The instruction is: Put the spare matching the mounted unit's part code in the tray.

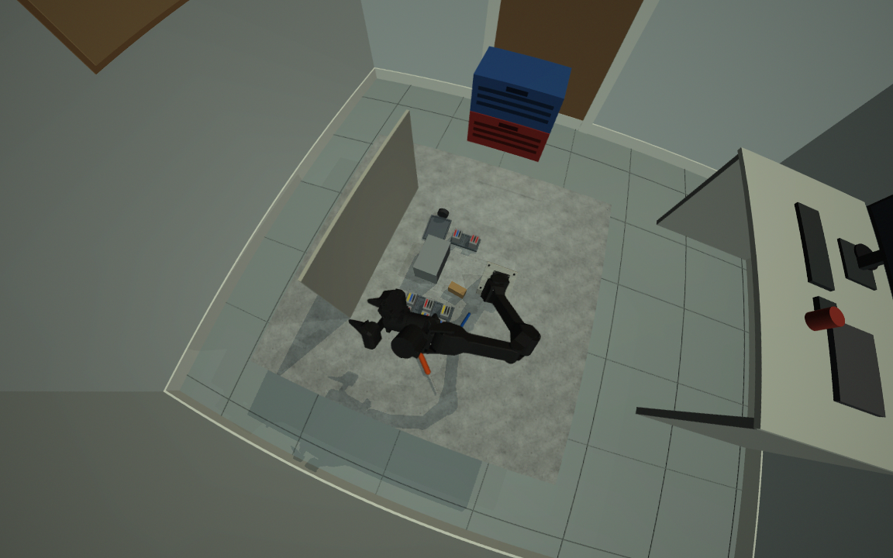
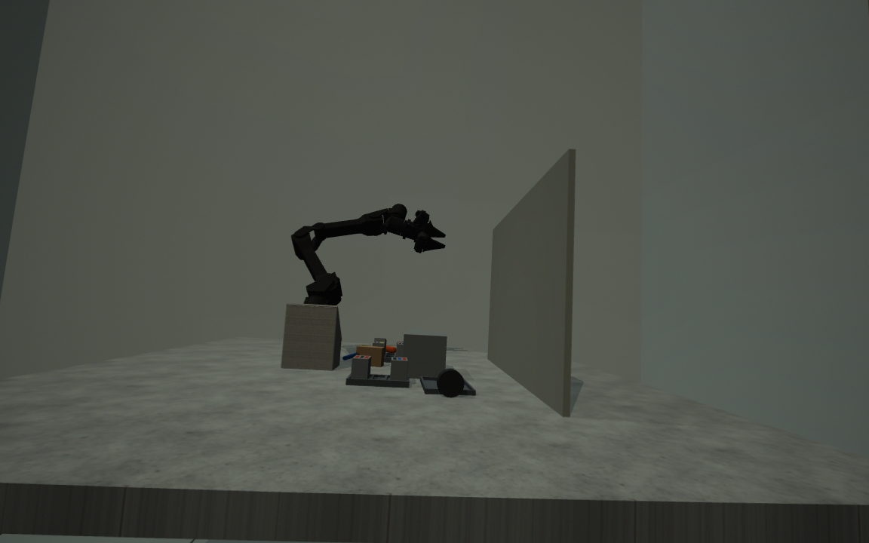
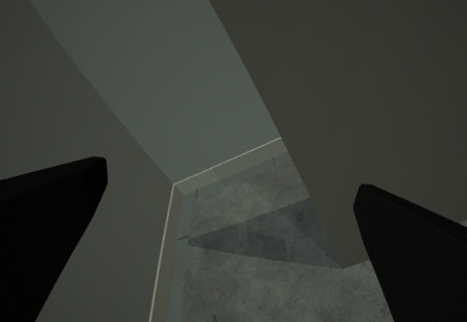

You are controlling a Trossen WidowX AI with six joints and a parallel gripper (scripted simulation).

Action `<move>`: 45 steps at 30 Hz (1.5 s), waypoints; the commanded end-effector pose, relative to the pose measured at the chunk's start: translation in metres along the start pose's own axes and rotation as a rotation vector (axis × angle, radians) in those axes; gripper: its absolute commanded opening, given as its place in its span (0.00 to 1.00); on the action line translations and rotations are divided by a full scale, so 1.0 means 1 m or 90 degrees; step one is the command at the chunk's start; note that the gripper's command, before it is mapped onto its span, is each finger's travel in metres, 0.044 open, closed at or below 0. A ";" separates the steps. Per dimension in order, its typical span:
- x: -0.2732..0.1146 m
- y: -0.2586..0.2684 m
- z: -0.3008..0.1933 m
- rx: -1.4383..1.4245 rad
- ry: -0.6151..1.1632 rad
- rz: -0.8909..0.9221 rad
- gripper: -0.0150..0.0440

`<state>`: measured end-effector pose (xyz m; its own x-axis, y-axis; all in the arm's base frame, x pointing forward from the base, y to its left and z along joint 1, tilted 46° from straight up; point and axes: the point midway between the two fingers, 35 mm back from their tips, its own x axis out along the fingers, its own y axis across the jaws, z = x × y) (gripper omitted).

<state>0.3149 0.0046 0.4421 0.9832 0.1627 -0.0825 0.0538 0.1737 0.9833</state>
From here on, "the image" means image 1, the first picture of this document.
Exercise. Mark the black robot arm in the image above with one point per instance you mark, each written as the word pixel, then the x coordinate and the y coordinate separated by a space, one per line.
pixel 447 338

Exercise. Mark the brown cardboard box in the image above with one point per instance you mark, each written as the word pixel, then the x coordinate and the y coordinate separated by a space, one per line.
pixel 457 289

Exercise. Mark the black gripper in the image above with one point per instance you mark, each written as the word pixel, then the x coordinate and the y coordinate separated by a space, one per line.
pixel 371 331

